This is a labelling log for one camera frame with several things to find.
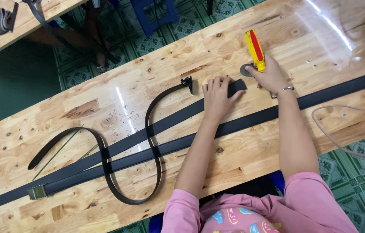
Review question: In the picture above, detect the person's right hand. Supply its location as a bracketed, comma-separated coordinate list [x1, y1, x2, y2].
[245, 53, 289, 95]

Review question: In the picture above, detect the person's left hand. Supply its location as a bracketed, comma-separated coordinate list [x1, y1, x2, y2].
[202, 76, 247, 121]

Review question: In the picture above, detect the yellow red handled screwdriver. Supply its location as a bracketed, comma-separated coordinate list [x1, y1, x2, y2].
[244, 29, 266, 72]

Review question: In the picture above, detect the plain black belt strap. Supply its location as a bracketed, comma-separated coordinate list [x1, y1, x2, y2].
[0, 79, 248, 216]

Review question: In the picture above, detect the grey round metal disc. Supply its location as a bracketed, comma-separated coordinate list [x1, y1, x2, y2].
[239, 63, 256, 78]

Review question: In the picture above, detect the black belt with brass buckle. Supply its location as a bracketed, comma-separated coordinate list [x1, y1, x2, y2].
[27, 73, 365, 201]

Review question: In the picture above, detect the curved black belt with clip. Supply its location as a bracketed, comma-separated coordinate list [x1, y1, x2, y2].
[27, 76, 195, 206]

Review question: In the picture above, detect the blue plastic stool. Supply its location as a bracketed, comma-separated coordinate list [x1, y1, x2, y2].
[129, 0, 180, 37]

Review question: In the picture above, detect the pink printed shirt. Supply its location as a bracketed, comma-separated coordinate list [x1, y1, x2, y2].
[161, 172, 360, 233]

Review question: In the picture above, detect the short thin green stick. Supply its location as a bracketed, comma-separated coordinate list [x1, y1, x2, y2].
[77, 144, 99, 161]

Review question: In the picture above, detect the long thin green stick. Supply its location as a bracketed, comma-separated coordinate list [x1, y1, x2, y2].
[32, 124, 85, 181]

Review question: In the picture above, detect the silver bracelet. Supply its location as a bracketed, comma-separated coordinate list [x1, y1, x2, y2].
[269, 85, 296, 99]

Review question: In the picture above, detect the pink cable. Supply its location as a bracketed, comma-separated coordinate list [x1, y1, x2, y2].
[311, 66, 365, 161]

